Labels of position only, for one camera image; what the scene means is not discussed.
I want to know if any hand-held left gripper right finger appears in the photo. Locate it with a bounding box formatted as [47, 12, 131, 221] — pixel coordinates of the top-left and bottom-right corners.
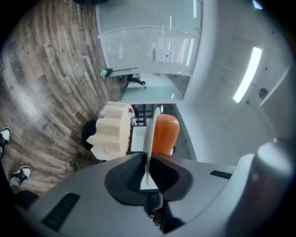
[149, 152, 237, 237]

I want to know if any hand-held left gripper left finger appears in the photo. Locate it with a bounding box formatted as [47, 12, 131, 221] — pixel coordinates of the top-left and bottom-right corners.
[13, 152, 160, 237]

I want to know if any orange carrot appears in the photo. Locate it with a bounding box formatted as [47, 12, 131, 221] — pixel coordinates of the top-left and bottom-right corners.
[151, 113, 180, 156]

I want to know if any white dish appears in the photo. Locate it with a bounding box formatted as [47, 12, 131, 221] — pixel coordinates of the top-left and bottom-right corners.
[140, 107, 161, 186]

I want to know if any white dish rack tray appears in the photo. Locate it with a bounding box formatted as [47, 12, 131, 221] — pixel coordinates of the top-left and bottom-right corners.
[126, 125, 148, 155]

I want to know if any person's dark trouser leg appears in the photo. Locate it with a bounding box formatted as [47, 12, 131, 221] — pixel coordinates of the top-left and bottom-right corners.
[9, 184, 40, 211]

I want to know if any person's black white sneaker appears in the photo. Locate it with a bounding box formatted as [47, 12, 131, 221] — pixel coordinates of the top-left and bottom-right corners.
[8, 165, 32, 187]
[0, 127, 12, 159]

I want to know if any black table base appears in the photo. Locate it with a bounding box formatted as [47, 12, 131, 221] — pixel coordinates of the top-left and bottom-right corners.
[81, 119, 98, 150]

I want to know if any yellow checkered tablecloth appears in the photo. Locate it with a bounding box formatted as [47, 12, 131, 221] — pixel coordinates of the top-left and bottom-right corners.
[86, 101, 135, 161]

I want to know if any long ceiling light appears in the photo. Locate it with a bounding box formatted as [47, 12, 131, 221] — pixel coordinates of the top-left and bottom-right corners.
[233, 47, 263, 104]

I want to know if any black office chair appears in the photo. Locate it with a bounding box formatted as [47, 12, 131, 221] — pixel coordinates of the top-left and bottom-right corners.
[125, 73, 147, 89]

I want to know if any white paper sign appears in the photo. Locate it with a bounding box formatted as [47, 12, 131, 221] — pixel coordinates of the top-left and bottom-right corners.
[153, 48, 174, 64]

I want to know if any green dustpan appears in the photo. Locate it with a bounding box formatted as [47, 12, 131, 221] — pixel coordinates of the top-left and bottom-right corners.
[101, 68, 114, 79]

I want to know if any grey broom handle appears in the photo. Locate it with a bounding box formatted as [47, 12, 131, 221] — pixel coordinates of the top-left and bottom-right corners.
[111, 67, 139, 73]

